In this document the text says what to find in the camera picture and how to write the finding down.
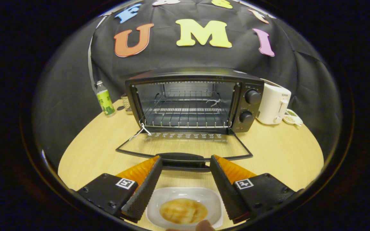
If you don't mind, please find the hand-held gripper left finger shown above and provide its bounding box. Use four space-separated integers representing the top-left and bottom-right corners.
77 156 163 223

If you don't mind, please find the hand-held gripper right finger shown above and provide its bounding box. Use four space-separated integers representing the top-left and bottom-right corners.
210 155 304 224

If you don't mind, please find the golden bread roll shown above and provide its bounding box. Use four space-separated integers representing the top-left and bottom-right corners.
159 198 208 224

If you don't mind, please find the black toaster oven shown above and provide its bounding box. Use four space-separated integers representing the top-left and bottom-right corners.
116 67 265 172

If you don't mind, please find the white pop-up toaster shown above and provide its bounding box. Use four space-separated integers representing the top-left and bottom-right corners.
256 79 292 125

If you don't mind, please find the white square plate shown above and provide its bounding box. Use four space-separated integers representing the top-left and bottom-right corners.
145 187 223 230

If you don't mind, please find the green label drink bottle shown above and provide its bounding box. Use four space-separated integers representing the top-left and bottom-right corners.
95 80 116 117

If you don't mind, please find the white divided snack dish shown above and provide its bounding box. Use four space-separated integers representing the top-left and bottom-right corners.
283 109 304 126

